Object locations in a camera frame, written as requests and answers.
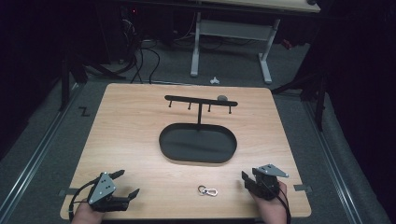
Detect person's right hand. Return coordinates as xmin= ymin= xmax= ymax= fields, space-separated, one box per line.
xmin=249 ymin=181 xmax=288 ymax=224

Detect metal floor rail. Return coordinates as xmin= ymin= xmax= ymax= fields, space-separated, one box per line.
xmin=0 ymin=83 xmax=84 ymax=222
xmin=303 ymin=101 xmax=364 ymax=224

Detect silver key ring with carabiner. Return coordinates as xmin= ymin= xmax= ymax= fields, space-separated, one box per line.
xmin=197 ymin=185 xmax=219 ymax=198

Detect white metal-legged desk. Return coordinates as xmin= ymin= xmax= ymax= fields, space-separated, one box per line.
xmin=189 ymin=0 xmax=321 ymax=85

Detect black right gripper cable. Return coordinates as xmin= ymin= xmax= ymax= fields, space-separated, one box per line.
xmin=261 ymin=178 xmax=292 ymax=224

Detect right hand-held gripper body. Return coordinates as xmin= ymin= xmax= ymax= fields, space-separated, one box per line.
xmin=246 ymin=163 xmax=290 ymax=201

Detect person's left hand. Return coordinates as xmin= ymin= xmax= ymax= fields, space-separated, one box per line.
xmin=70 ymin=199 xmax=106 ymax=224

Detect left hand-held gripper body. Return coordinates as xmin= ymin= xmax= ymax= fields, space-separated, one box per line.
xmin=86 ymin=172 xmax=131 ymax=214

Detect black metal stand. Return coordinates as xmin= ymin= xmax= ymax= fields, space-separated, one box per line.
xmin=271 ymin=69 xmax=330 ymax=133
xmin=58 ymin=46 xmax=127 ymax=112

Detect black floor cables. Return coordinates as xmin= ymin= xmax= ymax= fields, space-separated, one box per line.
xmin=120 ymin=8 xmax=194 ymax=85

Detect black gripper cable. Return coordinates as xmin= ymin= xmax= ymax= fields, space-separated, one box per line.
xmin=261 ymin=178 xmax=292 ymax=224
xmin=67 ymin=178 xmax=98 ymax=222

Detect grey tape strip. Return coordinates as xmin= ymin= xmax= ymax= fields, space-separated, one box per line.
xmin=57 ymin=188 xmax=76 ymax=198
xmin=293 ymin=184 xmax=313 ymax=193

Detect black hook stand with tray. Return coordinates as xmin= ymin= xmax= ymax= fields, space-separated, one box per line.
xmin=158 ymin=94 xmax=239 ymax=164

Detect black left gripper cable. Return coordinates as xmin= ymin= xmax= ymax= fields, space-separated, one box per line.
xmin=67 ymin=178 xmax=98 ymax=222

